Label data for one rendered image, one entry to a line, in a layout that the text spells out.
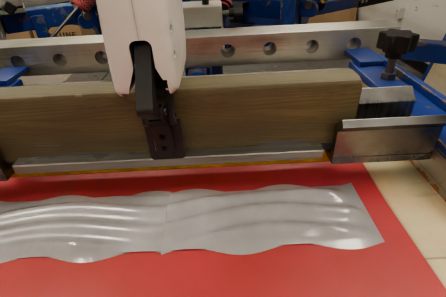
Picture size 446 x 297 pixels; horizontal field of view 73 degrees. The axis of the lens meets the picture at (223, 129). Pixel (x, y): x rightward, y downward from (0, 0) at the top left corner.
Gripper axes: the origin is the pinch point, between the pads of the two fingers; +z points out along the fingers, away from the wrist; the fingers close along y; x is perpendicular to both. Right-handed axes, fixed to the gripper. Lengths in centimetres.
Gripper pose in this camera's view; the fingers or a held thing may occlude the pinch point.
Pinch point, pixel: (169, 125)
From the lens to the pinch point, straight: 30.0
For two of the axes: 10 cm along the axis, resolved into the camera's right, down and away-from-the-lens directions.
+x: 10.0, -0.6, -0.1
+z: 0.5, 8.4, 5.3
